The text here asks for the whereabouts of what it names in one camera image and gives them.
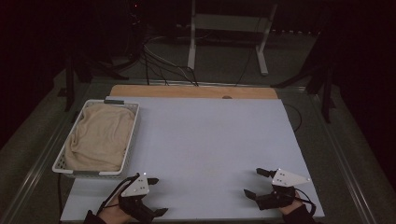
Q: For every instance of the beige cloth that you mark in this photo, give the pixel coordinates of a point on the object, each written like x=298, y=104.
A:
x=99, y=137

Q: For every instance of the dark equipment stand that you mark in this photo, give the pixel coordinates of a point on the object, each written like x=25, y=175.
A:
x=135, y=28

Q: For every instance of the white table sheet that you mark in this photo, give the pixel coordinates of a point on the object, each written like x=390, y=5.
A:
x=211, y=140

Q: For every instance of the white metal stand frame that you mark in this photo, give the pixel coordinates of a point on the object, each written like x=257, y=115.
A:
x=192, y=46

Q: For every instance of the black tripod stand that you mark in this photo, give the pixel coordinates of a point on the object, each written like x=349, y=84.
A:
x=326, y=93
x=70, y=81

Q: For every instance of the person's right hand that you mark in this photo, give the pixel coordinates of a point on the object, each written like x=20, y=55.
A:
x=292, y=207

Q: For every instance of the person's left hand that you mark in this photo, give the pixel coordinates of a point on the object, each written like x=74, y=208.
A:
x=113, y=213

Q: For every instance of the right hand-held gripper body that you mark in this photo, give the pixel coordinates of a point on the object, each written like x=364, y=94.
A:
x=288, y=179

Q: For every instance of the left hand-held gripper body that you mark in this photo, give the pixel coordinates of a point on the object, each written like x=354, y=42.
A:
x=137, y=188

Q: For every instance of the white plastic basket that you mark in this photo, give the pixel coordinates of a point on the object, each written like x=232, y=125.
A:
x=130, y=107

